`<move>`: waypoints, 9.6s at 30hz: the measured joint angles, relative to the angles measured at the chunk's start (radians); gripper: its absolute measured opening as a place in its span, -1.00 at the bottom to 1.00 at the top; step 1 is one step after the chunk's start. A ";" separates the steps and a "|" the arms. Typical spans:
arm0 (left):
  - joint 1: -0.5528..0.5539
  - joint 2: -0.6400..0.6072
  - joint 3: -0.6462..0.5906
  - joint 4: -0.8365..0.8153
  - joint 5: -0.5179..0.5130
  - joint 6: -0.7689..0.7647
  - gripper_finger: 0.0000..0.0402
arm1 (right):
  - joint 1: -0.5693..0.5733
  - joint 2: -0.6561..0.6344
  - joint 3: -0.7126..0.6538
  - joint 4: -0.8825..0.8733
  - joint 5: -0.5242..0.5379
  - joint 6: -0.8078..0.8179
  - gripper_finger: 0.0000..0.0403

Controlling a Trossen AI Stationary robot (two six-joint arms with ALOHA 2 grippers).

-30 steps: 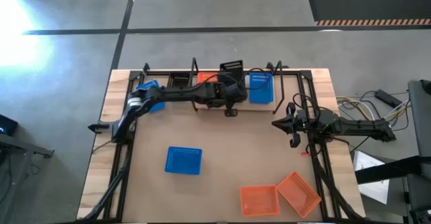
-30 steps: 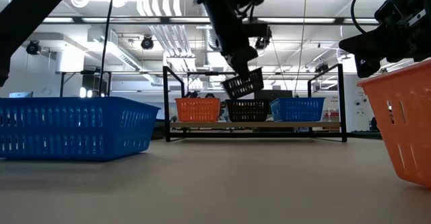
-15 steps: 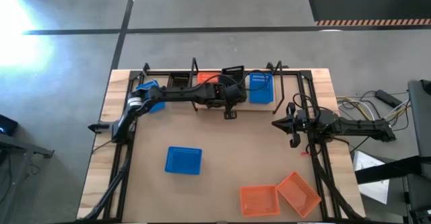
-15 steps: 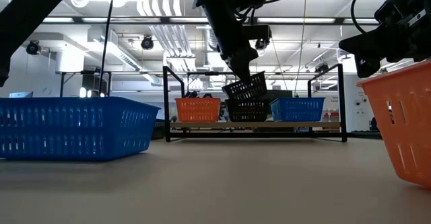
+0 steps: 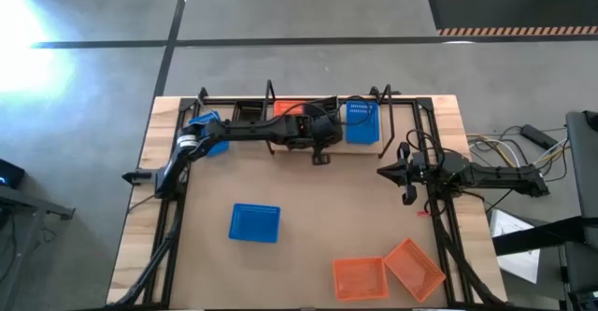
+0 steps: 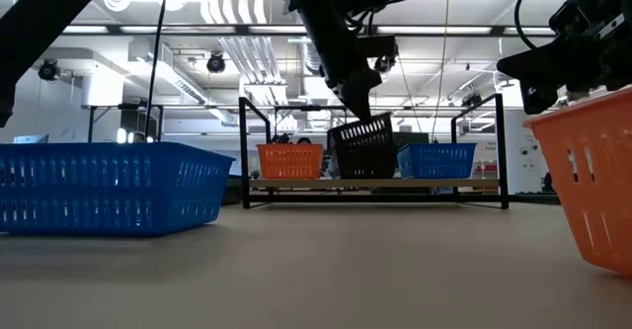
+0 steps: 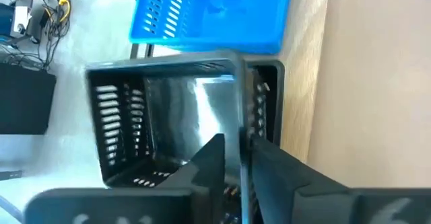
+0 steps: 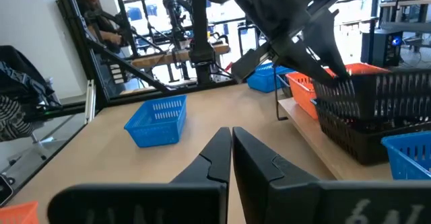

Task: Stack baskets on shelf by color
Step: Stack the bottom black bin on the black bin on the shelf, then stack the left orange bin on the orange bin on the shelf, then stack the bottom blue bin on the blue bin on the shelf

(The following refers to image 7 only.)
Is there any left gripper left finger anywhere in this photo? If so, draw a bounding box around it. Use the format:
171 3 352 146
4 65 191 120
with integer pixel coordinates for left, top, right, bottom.
23 133 226 224

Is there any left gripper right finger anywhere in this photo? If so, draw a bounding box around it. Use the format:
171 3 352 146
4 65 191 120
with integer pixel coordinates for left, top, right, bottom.
251 138 431 224

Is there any black plastic basket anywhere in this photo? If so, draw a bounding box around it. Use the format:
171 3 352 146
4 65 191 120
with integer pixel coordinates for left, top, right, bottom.
85 50 286 224

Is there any blue plastic basket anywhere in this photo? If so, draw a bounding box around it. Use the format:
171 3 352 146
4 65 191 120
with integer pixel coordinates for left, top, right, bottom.
129 0 294 56

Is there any light wooden shelf board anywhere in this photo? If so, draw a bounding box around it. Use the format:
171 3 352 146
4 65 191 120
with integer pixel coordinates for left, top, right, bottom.
277 0 331 164

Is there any black floor box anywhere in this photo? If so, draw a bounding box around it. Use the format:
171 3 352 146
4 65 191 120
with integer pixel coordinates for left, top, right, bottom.
0 62 57 136

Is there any black cable bundle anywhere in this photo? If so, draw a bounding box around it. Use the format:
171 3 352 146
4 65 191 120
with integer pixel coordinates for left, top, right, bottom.
20 0 72 72

